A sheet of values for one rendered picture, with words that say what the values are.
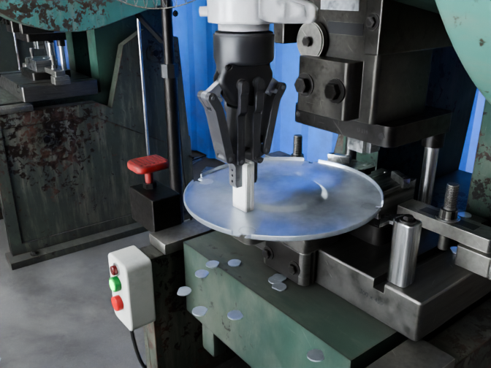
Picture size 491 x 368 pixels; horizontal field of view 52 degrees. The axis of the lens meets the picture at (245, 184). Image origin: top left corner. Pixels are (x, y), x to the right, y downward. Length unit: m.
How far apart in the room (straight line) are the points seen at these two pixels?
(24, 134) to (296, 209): 1.60
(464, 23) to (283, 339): 0.51
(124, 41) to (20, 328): 1.19
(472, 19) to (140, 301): 0.72
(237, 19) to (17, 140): 1.65
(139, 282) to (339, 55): 0.50
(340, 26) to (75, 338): 1.37
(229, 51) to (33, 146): 1.64
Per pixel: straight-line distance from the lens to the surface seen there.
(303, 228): 0.65
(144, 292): 0.93
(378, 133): 0.74
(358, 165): 0.90
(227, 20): 0.60
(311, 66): 0.75
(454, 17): 0.40
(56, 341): 1.81
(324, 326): 0.71
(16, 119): 2.13
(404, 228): 0.66
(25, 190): 2.22
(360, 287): 0.73
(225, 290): 0.84
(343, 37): 0.75
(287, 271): 0.79
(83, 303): 1.97
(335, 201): 0.73
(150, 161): 0.97
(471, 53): 0.43
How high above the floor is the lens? 1.07
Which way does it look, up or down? 22 degrees down
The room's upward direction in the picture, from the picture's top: straight up
